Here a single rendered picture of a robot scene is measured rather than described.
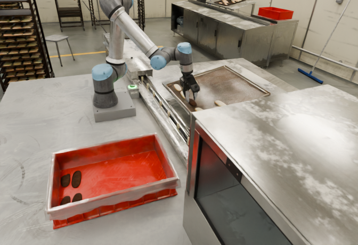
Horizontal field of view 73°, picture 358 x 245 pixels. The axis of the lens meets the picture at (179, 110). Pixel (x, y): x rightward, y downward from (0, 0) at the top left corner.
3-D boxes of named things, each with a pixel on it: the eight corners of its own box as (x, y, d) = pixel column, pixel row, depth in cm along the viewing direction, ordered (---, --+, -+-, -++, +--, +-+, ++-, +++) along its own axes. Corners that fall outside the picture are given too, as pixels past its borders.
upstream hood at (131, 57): (104, 39, 286) (103, 32, 282) (119, 38, 293) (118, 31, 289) (130, 80, 189) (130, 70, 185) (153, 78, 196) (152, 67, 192)
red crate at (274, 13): (257, 15, 458) (258, 7, 451) (270, 14, 472) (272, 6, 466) (278, 19, 420) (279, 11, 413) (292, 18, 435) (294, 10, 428)
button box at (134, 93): (127, 99, 177) (125, 84, 171) (137, 97, 179) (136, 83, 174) (129, 104, 170) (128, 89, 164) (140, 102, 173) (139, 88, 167)
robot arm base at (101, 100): (91, 109, 144) (89, 94, 139) (94, 97, 157) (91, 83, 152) (118, 107, 148) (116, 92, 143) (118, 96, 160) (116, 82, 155)
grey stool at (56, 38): (62, 66, 434) (56, 41, 411) (45, 64, 443) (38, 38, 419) (75, 60, 464) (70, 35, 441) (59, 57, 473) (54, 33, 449)
